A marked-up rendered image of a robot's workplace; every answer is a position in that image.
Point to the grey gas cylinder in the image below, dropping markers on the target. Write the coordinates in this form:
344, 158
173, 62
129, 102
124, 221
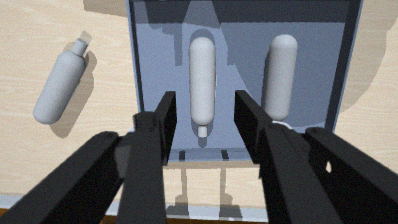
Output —
202, 76
280, 75
61, 84

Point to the blue-grey tray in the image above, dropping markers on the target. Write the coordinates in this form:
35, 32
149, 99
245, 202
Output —
161, 32

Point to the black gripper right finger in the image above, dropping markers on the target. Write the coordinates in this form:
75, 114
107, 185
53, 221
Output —
361, 189

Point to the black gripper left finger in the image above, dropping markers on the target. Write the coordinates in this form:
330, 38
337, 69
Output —
80, 190

